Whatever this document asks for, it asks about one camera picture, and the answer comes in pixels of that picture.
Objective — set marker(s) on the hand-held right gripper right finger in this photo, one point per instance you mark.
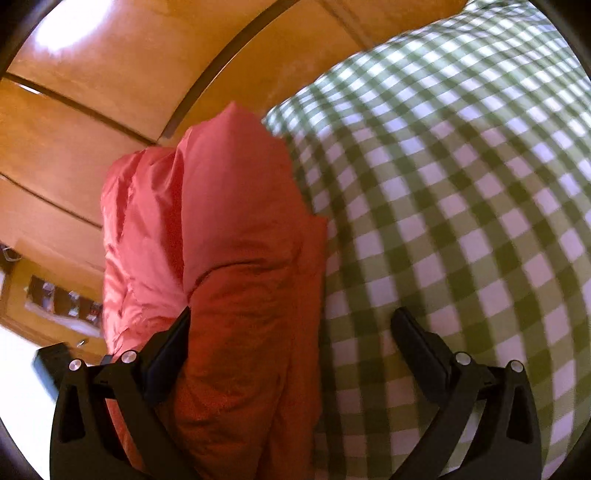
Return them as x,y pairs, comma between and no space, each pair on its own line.
418,348

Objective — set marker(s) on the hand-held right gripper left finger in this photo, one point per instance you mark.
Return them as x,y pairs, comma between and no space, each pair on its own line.
171,348

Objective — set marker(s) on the orange puffer jacket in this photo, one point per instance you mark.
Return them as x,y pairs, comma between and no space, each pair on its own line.
231,230

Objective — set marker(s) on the wooden shelf unit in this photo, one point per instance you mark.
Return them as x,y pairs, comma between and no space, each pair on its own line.
18,300

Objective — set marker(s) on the green checkered bed sheet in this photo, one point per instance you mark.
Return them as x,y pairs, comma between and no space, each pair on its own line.
438,184

